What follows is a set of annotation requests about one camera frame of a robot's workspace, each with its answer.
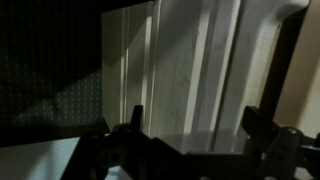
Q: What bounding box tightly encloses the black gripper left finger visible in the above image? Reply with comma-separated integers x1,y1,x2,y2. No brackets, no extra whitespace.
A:
61,105,187,180

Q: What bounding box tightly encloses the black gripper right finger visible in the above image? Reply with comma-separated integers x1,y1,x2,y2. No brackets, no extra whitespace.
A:
242,106,320,180

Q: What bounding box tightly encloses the light wooden drawer cabinet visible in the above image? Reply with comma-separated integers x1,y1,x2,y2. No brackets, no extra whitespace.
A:
101,0,319,154

